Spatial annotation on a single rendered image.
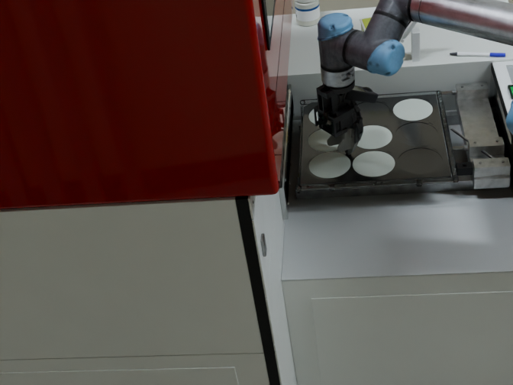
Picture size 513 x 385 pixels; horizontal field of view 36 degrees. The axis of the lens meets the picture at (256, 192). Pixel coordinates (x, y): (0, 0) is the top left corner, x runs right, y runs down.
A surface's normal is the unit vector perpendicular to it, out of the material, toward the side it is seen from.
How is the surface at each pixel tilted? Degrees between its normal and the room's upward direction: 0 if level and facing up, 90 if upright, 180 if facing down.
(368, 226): 0
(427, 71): 90
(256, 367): 90
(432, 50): 0
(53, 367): 90
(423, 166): 0
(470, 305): 90
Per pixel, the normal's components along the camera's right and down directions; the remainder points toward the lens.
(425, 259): -0.13, -0.77
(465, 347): -0.07, 0.64
